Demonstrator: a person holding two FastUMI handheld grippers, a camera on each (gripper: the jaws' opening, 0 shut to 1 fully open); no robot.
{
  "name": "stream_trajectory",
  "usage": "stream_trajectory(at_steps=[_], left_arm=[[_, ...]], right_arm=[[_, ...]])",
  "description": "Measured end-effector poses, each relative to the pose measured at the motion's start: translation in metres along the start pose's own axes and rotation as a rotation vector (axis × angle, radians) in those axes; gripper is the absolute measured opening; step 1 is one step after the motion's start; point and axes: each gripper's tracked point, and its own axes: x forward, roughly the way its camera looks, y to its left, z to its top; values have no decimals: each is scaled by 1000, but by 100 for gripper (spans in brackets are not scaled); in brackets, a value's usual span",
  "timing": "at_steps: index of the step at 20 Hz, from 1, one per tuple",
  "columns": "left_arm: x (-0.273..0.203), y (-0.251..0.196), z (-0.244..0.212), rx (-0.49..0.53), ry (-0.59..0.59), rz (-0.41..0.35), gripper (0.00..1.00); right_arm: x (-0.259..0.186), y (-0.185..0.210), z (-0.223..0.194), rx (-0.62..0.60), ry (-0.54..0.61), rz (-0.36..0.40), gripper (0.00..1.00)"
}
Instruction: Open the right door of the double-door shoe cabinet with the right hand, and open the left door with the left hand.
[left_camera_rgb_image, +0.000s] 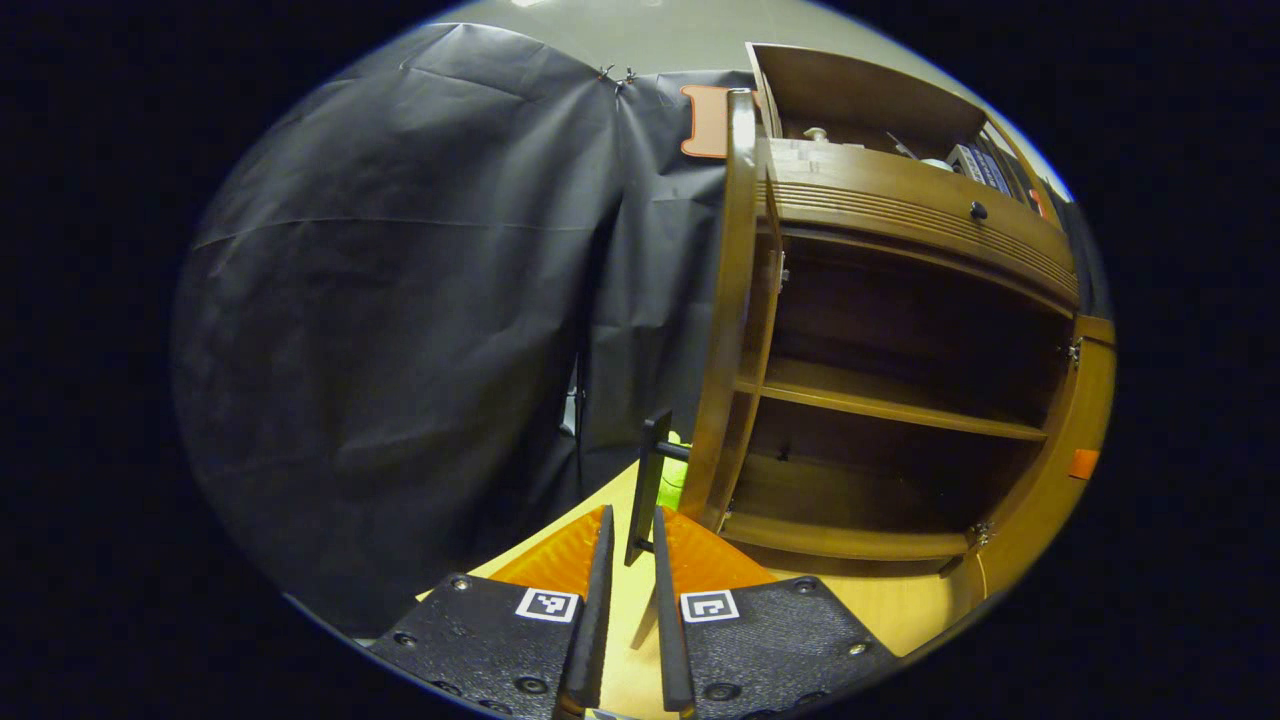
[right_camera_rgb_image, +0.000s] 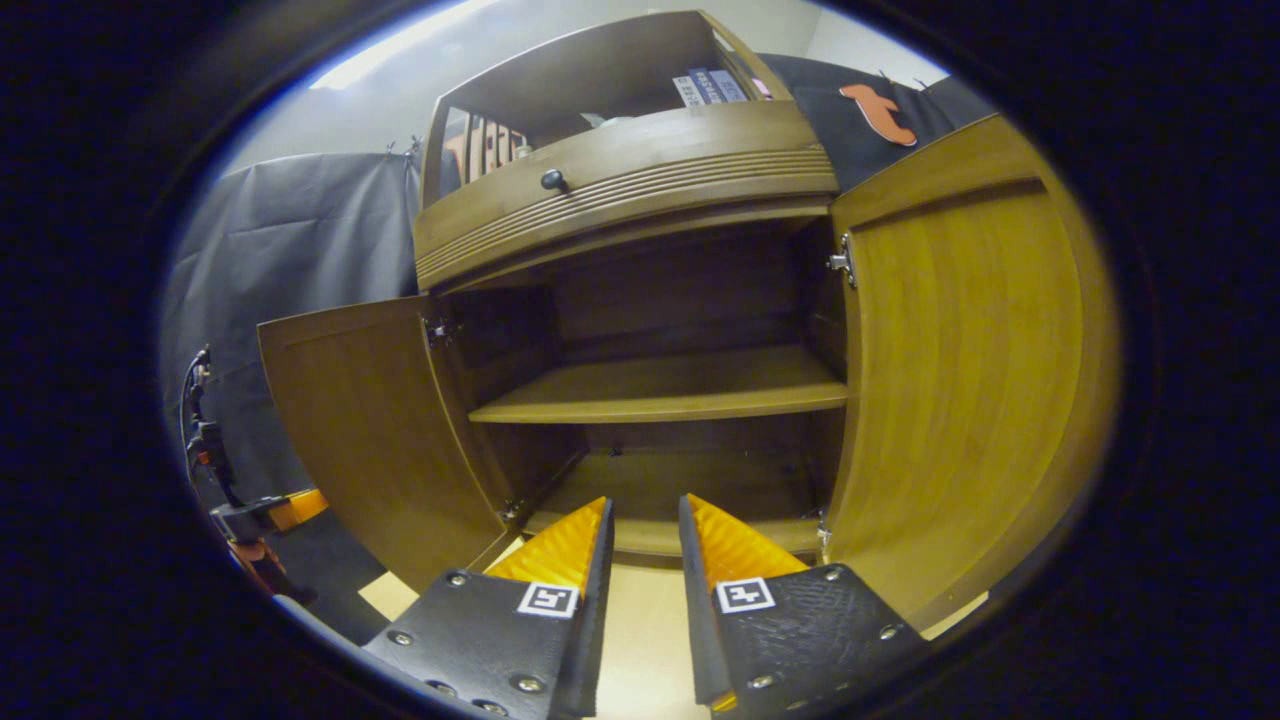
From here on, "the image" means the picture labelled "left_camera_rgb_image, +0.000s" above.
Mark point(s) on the wooden shoe cabinet door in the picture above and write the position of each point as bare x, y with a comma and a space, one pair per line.
725, 300
1060, 500

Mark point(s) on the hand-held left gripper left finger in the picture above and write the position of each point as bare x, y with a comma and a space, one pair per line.
598, 620

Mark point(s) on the wooden double-door shoe cabinet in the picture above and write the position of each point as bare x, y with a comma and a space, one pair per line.
830, 540

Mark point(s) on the dark blue book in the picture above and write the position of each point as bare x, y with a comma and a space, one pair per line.
988, 170

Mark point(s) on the yellow-green toy figure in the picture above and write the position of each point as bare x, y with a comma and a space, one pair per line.
672, 490

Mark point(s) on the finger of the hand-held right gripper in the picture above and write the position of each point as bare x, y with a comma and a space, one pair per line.
1084, 465

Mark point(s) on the wooden inner shelf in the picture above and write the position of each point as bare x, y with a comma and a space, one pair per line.
880, 400

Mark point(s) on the grey-blue book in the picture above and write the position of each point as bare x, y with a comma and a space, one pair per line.
1015, 180

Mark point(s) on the black backdrop cloth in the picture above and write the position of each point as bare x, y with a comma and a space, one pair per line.
400, 300

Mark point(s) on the wooden cabinet drawer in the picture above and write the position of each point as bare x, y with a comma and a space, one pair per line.
880, 185

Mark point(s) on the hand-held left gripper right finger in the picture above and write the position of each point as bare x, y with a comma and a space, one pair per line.
670, 640

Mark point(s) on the silver door hinge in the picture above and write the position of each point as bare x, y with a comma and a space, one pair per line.
980, 533
1072, 352

